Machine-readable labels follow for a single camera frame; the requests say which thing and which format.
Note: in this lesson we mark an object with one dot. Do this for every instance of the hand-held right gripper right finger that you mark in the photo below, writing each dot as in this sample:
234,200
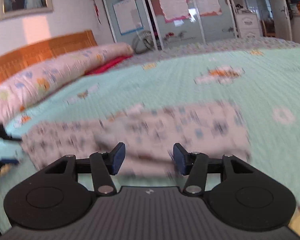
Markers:
179,158

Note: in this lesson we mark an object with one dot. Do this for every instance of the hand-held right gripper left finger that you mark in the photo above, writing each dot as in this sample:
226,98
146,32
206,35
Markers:
118,158

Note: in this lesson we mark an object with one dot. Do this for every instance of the letter-print pajama pants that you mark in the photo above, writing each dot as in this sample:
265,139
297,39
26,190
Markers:
165,127

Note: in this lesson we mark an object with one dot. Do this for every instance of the floral rolled duvet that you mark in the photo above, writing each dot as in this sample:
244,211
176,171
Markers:
40,80

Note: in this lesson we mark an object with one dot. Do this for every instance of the wooden headboard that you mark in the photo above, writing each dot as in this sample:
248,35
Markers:
27,55

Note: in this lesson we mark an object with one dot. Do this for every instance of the green quilted bedspread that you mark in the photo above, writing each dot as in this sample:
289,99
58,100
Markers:
265,92

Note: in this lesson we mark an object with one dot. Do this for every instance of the electric fan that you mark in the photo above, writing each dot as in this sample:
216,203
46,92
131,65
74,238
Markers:
143,42

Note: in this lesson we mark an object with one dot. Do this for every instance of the dotted patterned bed sheet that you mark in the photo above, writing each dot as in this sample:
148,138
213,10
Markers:
215,45

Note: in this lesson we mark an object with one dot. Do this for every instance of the blue-bordered poster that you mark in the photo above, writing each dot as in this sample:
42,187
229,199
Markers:
127,16

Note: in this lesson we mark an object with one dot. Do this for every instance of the white drawer cabinet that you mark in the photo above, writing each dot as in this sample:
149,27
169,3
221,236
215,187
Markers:
248,25

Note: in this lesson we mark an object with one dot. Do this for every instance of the sliding-door wardrobe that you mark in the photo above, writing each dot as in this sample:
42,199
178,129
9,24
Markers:
150,10

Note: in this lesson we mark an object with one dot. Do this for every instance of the pink-bordered poster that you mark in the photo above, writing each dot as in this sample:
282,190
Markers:
172,2

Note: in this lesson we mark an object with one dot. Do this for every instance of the white door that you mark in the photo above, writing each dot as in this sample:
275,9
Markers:
278,10

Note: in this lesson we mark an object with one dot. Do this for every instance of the hanging wall ornament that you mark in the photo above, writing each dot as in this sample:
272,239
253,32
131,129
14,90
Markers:
95,2

